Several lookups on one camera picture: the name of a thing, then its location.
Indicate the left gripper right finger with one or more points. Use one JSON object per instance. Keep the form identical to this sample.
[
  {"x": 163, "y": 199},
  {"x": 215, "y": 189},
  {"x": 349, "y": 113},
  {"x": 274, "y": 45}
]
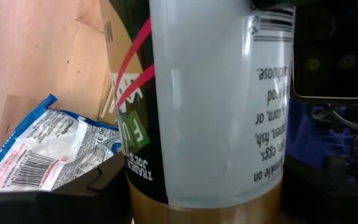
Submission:
[{"x": 315, "y": 205}]

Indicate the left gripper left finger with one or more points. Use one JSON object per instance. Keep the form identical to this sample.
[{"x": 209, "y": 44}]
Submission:
[{"x": 42, "y": 208}]

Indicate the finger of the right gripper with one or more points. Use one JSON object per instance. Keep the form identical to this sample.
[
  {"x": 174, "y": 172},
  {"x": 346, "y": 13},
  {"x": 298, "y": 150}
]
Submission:
[{"x": 272, "y": 3}]

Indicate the blue soy sauce ramen packet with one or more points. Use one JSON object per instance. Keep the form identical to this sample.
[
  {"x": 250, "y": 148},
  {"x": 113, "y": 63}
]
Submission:
[{"x": 42, "y": 149}]

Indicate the furikake seasoning jar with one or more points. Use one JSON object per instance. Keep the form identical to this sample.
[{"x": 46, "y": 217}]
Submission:
[{"x": 213, "y": 109}]

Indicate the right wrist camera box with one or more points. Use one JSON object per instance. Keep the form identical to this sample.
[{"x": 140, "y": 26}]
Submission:
[{"x": 331, "y": 59}]

